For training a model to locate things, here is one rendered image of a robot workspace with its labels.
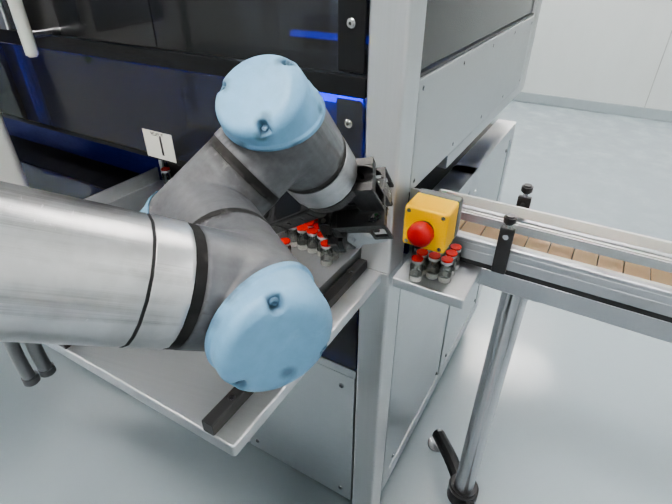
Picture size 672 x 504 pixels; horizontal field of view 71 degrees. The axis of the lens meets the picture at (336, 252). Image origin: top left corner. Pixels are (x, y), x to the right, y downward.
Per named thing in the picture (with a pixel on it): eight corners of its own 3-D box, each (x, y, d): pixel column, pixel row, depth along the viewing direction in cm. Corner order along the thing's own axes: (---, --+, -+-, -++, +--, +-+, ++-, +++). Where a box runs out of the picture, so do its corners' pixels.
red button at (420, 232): (413, 235, 76) (415, 213, 74) (436, 241, 75) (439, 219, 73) (403, 246, 74) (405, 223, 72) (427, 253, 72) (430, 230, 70)
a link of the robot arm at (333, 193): (270, 197, 45) (276, 121, 47) (289, 214, 49) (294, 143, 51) (345, 191, 42) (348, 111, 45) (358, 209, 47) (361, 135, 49)
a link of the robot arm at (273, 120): (184, 105, 36) (262, 25, 36) (251, 167, 46) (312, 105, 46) (240, 164, 33) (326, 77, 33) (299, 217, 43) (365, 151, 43)
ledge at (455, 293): (420, 249, 94) (421, 241, 93) (484, 267, 88) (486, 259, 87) (391, 285, 84) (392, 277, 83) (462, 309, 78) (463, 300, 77)
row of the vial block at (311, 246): (265, 231, 96) (263, 211, 93) (341, 256, 88) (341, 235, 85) (258, 236, 94) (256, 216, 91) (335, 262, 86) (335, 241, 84)
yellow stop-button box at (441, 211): (417, 224, 83) (421, 186, 79) (457, 234, 80) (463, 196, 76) (400, 244, 77) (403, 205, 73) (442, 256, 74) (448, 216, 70)
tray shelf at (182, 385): (146, 182, 120) (145, 176, 119) (398, 260, 90) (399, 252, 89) (-63, 280, 85) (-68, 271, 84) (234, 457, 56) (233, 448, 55)
